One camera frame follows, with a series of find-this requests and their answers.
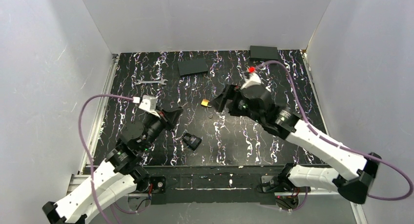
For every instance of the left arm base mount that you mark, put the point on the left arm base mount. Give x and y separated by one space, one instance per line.
141 199

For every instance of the silver open-end wrench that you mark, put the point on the silver open-end wrench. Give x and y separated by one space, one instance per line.
161 82

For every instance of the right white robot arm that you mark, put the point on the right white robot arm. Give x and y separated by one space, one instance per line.
349 174

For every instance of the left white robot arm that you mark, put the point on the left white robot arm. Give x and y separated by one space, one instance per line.
120 173

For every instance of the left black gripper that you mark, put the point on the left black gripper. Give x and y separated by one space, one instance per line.
166 118

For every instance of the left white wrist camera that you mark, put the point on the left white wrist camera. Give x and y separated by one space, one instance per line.
147 103

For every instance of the black padlock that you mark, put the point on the black padlock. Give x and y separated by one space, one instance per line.
191 141

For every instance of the black rectangular box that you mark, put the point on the black rectangular box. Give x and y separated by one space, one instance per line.
263 53

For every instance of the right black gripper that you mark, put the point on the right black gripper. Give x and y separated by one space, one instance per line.
233 99

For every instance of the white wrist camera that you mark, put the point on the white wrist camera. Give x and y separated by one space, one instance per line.
147 103
251 78

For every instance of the small brass padlock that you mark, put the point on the small brass padlock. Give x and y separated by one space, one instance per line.
205 103

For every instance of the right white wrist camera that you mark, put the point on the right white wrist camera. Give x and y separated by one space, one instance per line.
251 78

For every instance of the aluminium frame rail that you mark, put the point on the aluminium frame rail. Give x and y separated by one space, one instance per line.
97 123

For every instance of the black flat plate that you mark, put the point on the black flat plate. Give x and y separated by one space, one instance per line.
191 67

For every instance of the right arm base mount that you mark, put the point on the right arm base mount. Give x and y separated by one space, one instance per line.
288 197

